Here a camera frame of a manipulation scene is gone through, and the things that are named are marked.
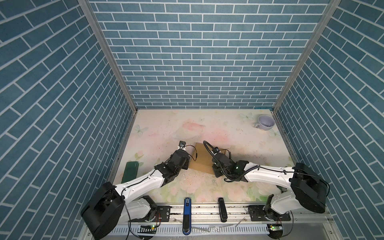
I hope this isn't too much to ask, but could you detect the blue black handheld tool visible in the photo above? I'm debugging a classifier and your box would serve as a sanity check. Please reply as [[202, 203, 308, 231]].
[[182, 198, 192, 236]]

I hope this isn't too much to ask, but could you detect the lavender ceramic cup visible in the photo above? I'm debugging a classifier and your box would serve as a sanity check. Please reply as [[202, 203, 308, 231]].
[[255, 115, 276, 131]]

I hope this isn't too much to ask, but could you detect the circuit board below rail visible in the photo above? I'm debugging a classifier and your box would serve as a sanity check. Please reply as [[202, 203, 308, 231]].
[[137, 225, 158, 240], [267, 224, 284, 240]]

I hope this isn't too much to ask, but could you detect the black handheld stick device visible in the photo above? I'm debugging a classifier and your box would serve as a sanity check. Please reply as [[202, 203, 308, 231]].
[[218, 198, 228, 223]]

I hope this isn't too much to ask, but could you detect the brown cardboard paper box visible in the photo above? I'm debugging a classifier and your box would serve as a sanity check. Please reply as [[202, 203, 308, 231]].
[[189, 143, 215, 175]]

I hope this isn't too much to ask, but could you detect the green rectangular board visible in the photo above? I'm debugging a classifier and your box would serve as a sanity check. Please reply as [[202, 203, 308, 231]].
[[121, 162, 139, 183]]

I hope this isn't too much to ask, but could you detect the left circuit board below rail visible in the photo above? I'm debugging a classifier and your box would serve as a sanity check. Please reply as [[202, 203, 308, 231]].
[[137, 225, 158, 240]]

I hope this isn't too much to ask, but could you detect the aluminium front rail frame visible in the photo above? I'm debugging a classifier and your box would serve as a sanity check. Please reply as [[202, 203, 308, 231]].
[[76, 201, 343, 240]]

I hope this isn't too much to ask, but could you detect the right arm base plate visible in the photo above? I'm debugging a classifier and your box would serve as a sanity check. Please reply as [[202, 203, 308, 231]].
[[248, 205, 291, 222]]

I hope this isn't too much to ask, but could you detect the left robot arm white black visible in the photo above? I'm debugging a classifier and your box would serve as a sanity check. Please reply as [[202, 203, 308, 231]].
[[81, 148, 191, 240]]

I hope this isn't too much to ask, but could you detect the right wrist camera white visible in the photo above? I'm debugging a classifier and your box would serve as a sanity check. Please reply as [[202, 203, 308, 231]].
[[212, 147, 221, 155]]

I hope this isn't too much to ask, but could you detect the right circuit board below rail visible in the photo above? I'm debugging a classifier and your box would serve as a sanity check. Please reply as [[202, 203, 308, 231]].
[[267, 224, 284, 240]]

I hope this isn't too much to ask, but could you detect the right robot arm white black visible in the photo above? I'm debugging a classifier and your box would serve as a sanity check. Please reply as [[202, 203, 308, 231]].
[[203, 141, 330, 221]]

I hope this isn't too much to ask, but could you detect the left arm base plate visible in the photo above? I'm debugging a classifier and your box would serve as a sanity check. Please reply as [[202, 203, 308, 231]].
[[131, 206, 171, 223]]

